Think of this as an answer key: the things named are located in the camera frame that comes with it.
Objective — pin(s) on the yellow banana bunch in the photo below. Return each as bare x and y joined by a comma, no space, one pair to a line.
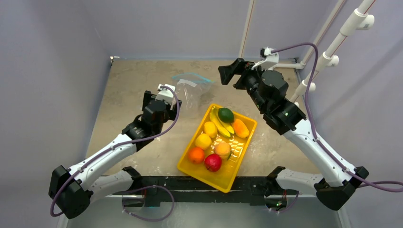
225,129

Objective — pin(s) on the orange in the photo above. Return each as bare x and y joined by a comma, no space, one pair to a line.
196,155

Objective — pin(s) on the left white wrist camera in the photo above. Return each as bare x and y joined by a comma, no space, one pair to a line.
166,93

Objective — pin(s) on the yellow round fruit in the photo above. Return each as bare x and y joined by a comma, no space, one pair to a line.
203,141

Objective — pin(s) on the red apple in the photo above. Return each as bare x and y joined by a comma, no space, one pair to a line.
213,162

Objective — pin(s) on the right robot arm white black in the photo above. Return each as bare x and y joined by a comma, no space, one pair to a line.
337,180

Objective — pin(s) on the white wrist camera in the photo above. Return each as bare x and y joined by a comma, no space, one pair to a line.
166,93
268,59

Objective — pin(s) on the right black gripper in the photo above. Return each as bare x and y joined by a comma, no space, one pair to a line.
238,74

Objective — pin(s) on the white pvc pipe frame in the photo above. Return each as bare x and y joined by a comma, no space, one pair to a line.
359,19

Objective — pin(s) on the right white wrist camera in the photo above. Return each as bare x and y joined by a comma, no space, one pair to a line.
268,59

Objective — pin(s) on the green avocado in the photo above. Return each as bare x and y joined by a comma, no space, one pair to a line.
226,115

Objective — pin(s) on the orange mango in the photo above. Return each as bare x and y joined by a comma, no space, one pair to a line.
240,128

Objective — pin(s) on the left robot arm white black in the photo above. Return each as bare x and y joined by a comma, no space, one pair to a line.
73,189

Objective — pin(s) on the clear zip top bag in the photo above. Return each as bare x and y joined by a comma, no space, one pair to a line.
189,88

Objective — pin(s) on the peach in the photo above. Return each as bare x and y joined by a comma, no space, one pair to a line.
223,150

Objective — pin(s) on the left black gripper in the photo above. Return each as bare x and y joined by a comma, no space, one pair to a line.
171,114

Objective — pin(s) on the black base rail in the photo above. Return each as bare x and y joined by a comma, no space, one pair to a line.
255,191

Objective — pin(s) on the yellow lemon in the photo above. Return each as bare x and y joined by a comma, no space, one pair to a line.
210,129

